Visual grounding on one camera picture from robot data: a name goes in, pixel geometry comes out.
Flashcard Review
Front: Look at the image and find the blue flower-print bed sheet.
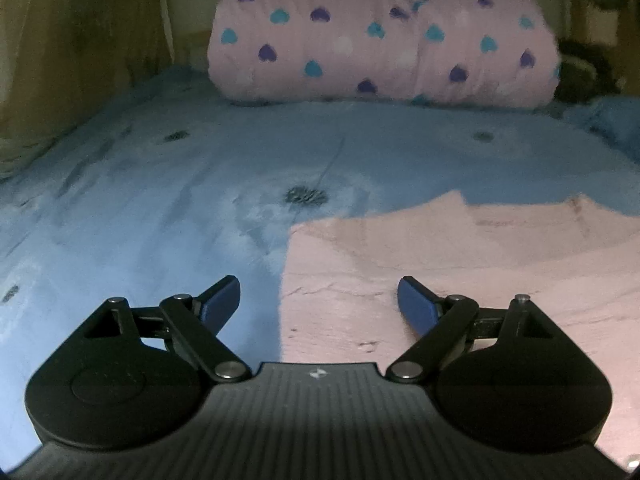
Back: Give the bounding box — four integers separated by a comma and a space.
0, 64, 640, 463

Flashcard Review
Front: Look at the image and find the pink heart-print quilt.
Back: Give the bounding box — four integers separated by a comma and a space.
206, 0, 562, 111

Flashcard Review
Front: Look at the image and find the dark cloth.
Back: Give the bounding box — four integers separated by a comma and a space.
554, 37, 627, 105

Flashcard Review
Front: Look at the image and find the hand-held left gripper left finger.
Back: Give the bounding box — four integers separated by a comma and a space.
75, 275, 253, 384

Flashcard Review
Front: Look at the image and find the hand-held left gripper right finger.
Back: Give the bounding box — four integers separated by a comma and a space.
384, 275, 567, 384

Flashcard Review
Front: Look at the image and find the blue pillow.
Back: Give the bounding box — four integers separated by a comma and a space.
564, 94, 640, 163

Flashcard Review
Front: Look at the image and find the pink towel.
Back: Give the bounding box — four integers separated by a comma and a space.
279, 190, 640, 472

